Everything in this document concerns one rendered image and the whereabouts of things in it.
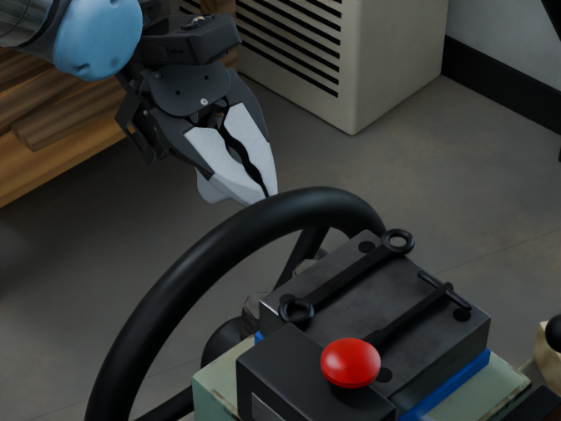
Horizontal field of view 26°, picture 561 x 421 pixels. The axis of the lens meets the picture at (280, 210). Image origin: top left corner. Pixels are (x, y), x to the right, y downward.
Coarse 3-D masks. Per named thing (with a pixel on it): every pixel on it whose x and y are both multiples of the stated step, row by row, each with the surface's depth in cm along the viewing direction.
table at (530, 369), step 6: (528, 360) 77; (534, 360) 77; (522, 366) 76; (528, 366) 76; (534, 366) 76; (522, 372) 76; (528, 372) 76; (534, 372) 76; (540, 372) 76; (534, 378) 76; (540, 378) 76; (534, 384) 75; (540, 384) 75; (546, 384) 75; (534, 390) 75
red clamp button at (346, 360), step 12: (336, 348) 61; (348, 348) 61; (360, 348) 61; (372, 348) 61; (324, 360) 61; (336, 360) 60; (348, 360) 60; (360, 360) 60; (372, 360) 61; (324, 372) 60; (336, 372) 60; (348, 372) 60; (360, 372) 60; (372, 372) 60; (336, 384) 60; (348, 384) 60; (360, 384) 60
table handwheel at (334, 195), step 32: (288, 192) 81; (320, 192) 83; (224, 224) 78; (256, 224) 78; (288, 224) 80; (320, 224) 83; (352, 224) 86; (192, 256) 77; (224, 256) 77; (160, 288) 76; (192, 288) 76; (128, 320) 77; (160, 320) 76; (128, 352) 76; (224, 352) 86; (96, 384) 77; (128, 384) 77; (96, 416) 78; (128, 416) 79; (160, 416) 83
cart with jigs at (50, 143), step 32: (224, 0) 209; (0, 64) 220; (32, 64) 220; (224, 64) 218; (0, 96) 216; (32, 96) 213; (64, 96) 215; (96, 96) 213; (0, 128) 206; (32, 128) 206; (64, 128) 206; (96, 128) 209; (128, 128) 210; (0, 160) 203; (32, 160) 203; (64, 160) 203; (0, 192) 197
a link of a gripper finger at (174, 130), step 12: (156, 108) 97; (156, 120) 97; (168, 120) 97; (180, 120) 98; (156, 132) 98; (168, 132) 97; (180, 132) 97; (168, 144) 97; (180, 144) 97; (180, 156) 97; (192, 156) 97; (204, 168) 97
